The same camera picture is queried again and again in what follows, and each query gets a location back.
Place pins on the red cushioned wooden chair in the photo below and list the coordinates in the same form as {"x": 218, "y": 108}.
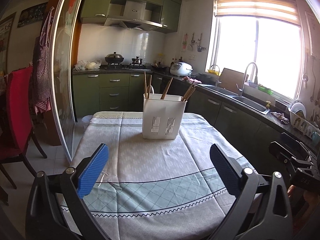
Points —
{"x": 18, "y": 110}

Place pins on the white plastic utensil holder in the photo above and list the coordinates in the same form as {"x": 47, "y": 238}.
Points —
{"x": 162, "y": 110}

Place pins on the green base cabinets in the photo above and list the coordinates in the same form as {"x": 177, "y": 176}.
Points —
{"x": 85, "y": 92}

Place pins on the plastic bag with food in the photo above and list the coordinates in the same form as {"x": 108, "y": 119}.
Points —
{"x": 88, "y": 65}

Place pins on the dark stone countertop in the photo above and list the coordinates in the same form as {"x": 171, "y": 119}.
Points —
{"x": 272, "y": 121}

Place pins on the dish rack with plates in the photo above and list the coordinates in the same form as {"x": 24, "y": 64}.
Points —
{"x": 300, "y": 120}

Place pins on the white rice cooker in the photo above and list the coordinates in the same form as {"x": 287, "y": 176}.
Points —
{"x": 180, "y": 69}

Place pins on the kitchen window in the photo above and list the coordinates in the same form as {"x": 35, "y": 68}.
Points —
{"x": 257, "y": 55}

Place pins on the person's right hand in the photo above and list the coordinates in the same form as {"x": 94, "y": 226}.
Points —
{"x": 290, "y": 190}

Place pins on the yellow tap knob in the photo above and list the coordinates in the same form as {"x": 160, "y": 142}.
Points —
{"x": 268, "y": 104}

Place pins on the framed wall poster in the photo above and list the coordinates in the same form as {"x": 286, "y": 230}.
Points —
{"x": 6, "y": 42}

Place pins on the set of wooden chopsticks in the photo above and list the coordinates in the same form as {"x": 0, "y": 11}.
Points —
{"x": 145, "y": 85}

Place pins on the translucent bin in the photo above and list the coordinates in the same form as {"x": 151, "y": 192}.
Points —
{"x": 87, "y": 122}

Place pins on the striped window blind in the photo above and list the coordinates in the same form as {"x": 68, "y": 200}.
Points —
{"x": 255, "y": 8}

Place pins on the hanging kitchen tools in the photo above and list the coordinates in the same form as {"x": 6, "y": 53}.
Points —
{"x": 197, "y": 42}

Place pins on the floral glass sliding door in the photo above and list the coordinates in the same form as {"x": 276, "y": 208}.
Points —
{"x": 65, "y": 80}

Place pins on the green plastic container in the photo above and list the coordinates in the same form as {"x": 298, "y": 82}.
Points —
{"x": 265, "y": 90}

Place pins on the green cabinet drawer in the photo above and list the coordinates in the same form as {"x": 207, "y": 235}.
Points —
{"x": 113, "y": 106}
{"x": 114, "y": 80}
{"x": 114, "y": 94}

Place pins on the checkered apron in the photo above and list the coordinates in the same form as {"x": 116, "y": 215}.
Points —
{"x": 41, "y": 75}

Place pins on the grey rag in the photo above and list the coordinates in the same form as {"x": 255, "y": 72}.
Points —
{"x": 280, "y": 117}

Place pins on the green upper cabinets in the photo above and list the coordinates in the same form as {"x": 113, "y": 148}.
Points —
{"x": 100, "y": 2}

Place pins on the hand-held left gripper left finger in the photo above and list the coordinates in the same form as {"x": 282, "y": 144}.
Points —
{"x": 93, "y": 170}

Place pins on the person's right forearm pink sleeve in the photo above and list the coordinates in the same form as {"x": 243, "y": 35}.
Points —
{"x": 306, "y": 212}

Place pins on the black wok with lid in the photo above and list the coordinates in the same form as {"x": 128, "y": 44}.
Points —
{"x": 114, "y": 59}

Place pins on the plant wall sticker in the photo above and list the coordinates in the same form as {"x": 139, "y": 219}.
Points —
{"x": 185, "y": 42}

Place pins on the gas stove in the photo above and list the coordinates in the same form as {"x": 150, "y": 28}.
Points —
{"x": 127, "y": 67}

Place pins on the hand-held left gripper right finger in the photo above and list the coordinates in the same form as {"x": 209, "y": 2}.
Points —
{"x": 225, "y": 170}

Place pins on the tall metal faucet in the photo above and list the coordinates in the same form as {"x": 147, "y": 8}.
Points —
{"x": 241, "y": 87}

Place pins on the dark wall calendar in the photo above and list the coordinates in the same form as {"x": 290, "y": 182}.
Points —
{"x": 32, "y": 15}

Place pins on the pink cloth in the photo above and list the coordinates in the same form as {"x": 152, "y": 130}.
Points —
{"x": 192, "y": 80}

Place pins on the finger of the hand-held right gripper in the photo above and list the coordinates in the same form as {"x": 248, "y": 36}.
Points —
{"x": 291, "y": 141}
{"x": 287, "y": 156}

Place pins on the steel range hood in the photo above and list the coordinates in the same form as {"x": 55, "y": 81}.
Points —
{"x": 135, "y": 21}

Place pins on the small lidded cooking pot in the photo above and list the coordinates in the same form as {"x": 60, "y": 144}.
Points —
{"x": 137, "y": 61}

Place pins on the wall socket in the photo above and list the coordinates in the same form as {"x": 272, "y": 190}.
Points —
{"x": 192, "y": 56}

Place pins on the steel kitchen sink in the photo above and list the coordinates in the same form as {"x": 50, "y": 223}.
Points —
{"x": 250, "y": 103}

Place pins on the wooden cutting board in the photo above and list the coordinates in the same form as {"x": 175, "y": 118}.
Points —
{"x": 231, "y": 78}

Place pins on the dark frying pan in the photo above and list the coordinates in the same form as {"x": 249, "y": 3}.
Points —
{"x": 160, "y": 67}

